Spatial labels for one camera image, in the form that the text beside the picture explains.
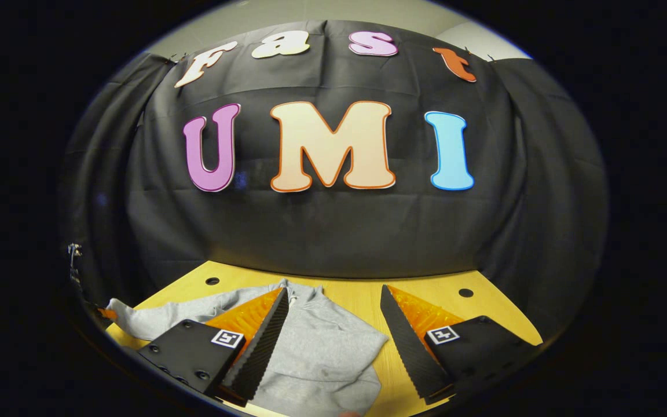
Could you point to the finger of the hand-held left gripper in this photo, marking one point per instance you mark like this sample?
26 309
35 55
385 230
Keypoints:
109 314

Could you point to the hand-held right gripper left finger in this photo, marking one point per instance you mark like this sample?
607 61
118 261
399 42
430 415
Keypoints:
261 353

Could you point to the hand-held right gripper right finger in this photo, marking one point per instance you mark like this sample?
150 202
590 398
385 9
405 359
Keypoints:
411 353

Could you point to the grey sweatshirt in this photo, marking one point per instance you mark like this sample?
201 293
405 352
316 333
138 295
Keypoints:
322 359

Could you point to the metal clip stand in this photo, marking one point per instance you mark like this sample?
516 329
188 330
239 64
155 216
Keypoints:
73 250

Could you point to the black backdrop cloth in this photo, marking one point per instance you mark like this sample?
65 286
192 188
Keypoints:
333 231

